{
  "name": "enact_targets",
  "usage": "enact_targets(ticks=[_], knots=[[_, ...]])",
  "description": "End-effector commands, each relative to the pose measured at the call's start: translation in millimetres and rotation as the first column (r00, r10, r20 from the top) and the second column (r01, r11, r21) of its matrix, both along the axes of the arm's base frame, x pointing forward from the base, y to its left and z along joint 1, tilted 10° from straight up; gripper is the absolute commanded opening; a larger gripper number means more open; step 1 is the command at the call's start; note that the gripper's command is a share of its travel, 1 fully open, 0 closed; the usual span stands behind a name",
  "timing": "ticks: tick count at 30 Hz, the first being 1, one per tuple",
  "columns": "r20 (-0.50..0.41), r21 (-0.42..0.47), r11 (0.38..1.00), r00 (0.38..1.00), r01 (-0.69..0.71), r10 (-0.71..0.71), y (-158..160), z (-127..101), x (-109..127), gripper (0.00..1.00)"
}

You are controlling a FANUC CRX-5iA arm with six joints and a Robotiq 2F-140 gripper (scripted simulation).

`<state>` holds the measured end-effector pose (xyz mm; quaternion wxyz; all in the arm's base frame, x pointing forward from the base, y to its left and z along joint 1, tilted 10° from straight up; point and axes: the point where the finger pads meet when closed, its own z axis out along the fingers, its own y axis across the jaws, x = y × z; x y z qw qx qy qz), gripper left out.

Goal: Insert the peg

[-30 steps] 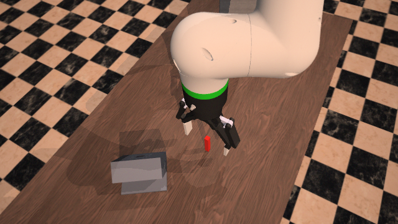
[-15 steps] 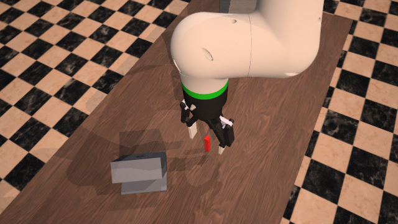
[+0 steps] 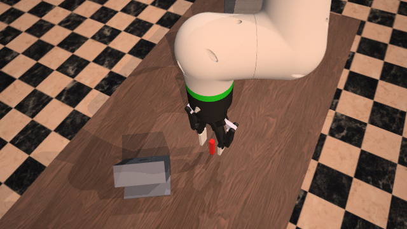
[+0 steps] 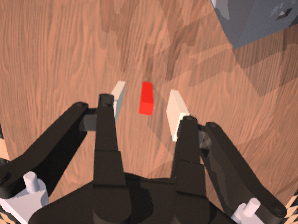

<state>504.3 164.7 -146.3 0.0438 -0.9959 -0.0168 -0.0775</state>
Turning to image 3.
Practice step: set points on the red peg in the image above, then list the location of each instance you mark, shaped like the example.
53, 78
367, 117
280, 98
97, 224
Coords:
212, 146

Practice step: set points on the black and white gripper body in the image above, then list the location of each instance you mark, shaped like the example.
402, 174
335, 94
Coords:
219, 119

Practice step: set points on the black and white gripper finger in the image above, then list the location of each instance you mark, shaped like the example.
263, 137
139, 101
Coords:
197, 124
224, 139

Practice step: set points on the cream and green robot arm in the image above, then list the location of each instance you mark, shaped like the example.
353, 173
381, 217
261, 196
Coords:
285, 40

